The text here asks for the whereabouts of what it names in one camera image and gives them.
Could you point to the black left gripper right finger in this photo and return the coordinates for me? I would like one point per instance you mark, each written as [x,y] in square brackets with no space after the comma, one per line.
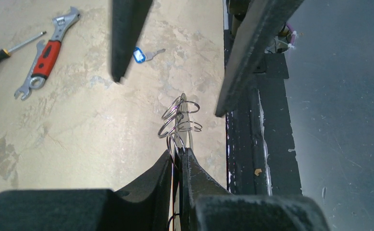
[205,205]

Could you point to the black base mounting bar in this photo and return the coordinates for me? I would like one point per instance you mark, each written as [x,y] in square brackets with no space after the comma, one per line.
[260,149]

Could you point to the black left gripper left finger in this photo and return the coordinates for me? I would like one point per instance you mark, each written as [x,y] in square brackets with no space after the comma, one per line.
[141,205]

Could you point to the silver open-end wrench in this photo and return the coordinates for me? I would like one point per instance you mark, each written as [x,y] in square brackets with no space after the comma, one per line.
[25,90]

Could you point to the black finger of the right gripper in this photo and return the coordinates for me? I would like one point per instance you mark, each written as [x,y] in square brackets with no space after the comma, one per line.
[262,22]
[127,21]

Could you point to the silver metal key holder plate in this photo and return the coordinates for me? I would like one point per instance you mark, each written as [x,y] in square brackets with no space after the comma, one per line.
[177,131]

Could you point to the red handled adjustable wrench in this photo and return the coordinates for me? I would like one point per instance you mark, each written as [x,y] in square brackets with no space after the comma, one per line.
[50,53]

